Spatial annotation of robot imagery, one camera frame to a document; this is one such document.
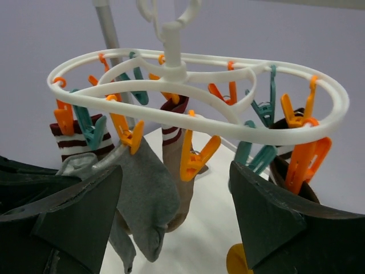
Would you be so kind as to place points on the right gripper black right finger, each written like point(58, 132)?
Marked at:
point(284, 233)

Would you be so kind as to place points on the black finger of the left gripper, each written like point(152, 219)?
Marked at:
point(22, 183)

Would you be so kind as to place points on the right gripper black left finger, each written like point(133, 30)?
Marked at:
point(38, 237)

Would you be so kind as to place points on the mustard brown striped sock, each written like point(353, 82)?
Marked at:
point(278, 172)

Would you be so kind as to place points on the yellow orange clothes peg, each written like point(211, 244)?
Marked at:
point(129, 138)

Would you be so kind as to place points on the white round clip hanger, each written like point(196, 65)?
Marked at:
point(139, 74)

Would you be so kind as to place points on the maroon white striped sock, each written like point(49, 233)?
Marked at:
point(76, 144)

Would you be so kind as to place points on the teal clothes peg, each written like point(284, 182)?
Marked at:
point(260, 161)

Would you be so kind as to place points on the white clothes drying rack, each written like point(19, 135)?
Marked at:
point(105, 18)

